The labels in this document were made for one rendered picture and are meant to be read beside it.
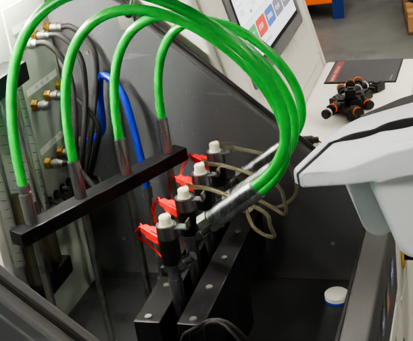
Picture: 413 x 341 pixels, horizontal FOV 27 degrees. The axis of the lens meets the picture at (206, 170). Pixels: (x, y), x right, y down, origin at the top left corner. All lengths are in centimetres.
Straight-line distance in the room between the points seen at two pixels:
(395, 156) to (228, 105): 100
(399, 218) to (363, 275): 87
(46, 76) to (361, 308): 62
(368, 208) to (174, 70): 97
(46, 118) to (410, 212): 106
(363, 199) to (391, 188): 4
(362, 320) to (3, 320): 52
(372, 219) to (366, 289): 80
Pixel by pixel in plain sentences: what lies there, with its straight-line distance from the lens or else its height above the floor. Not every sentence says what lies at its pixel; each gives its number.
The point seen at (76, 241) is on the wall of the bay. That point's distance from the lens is 151.
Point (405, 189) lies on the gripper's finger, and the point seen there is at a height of 144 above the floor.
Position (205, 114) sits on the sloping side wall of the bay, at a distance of 139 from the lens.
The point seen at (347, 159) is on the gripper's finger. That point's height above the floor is 146.
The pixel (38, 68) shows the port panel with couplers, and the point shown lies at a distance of 139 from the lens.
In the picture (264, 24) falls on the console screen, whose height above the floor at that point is 119.
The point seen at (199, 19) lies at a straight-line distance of 99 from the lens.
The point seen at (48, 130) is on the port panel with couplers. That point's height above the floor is 115.
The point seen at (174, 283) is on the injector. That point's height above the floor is 102.
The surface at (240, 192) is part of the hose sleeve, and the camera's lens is 106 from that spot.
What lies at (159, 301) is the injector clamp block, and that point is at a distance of 119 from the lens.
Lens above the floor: 161
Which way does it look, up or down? 24 degrees down
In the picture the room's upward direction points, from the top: 8 degrees counter-clockwise
